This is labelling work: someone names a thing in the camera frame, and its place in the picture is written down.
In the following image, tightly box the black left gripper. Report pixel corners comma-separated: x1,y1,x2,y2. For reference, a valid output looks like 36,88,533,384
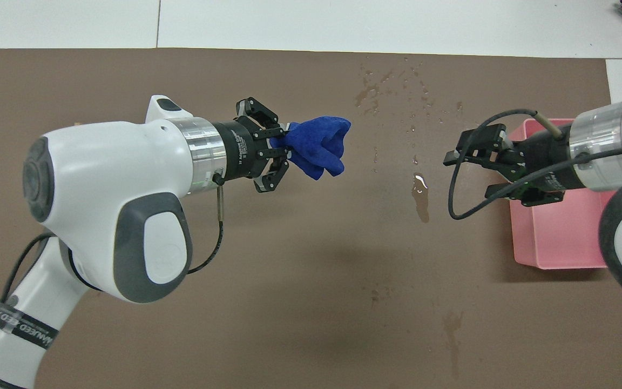
215,97,291,194

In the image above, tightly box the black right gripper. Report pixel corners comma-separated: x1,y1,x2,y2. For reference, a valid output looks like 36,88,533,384
443,123,576,207

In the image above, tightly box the blue towel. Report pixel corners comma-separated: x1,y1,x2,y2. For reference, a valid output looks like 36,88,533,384
269,116,352,181

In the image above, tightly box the pink plastic bin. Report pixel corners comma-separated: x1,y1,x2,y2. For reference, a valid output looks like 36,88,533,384
508,118,622,270

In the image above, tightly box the brown table mat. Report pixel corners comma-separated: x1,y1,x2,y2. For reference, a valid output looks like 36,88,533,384
0,48,622,389

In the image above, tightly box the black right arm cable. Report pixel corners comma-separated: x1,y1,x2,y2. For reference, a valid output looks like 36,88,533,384
448,109,622,221

